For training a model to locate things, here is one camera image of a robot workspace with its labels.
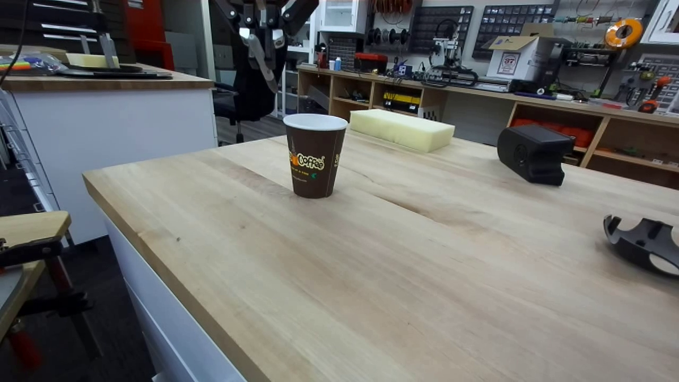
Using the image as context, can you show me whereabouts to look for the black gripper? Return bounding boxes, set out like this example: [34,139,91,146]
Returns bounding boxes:
[215,0,321,53]

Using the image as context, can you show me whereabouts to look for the brown paper coffee cup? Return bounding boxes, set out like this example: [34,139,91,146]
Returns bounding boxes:
[283,113,350,201]

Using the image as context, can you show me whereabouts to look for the black office chair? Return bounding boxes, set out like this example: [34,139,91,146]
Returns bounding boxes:
[211,26,294,144]

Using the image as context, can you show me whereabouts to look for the white glass door cabinet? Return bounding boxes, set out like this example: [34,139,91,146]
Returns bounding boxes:
[311,0,369,50]

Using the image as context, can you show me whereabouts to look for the red and black toolbox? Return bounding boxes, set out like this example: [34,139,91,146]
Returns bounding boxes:
[352,50,390,76]

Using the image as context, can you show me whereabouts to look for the red chair back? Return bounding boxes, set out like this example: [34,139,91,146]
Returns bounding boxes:
[125,0,176,72]

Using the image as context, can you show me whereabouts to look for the flat black tray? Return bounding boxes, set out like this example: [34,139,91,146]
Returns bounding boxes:
[55,62,175,80]

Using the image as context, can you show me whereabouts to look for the yellow and black tool case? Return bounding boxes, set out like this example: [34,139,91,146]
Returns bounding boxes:
[382,88,425,114]

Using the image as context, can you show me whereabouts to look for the small black pegboard panel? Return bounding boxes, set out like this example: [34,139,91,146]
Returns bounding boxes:
[409,3,475,58]

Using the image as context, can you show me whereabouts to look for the pale yellow foam block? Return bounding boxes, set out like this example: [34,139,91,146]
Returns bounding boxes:
[348,107,456,155]

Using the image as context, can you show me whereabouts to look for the yellow notepad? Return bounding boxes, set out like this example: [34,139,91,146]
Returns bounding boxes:
[67,53,114,72]

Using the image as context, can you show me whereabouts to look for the white counter with wooden top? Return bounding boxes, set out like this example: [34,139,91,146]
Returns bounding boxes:
[0,62,221,246]

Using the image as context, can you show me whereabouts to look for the wide black pegboard panel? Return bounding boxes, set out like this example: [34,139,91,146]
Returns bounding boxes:
[472,1,559,62]

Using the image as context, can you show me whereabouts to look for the white cardboard box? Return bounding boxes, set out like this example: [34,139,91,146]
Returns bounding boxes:
[484,33,560,85]

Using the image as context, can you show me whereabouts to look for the black box device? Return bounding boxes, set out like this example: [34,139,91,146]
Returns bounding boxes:
[495,124,577,189]

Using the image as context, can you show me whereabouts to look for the wooden stool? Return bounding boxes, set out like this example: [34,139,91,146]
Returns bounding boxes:
[0,209,107,372]

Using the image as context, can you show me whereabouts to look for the red storage bin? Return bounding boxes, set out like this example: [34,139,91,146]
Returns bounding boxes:
[511,116,594,151]

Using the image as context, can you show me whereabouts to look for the orange tape roll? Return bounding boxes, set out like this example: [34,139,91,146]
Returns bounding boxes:
[605,17,646,50]

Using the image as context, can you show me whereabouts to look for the wooden workbench with shelves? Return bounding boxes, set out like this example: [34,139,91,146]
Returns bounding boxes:
[296,63,679,191]

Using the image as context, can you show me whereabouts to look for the orange power drill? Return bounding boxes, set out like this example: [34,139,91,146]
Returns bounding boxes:
[634,73,675,114]

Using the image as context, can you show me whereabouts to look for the black metal bracket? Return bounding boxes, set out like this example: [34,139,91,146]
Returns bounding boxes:
[600,214,679,280]

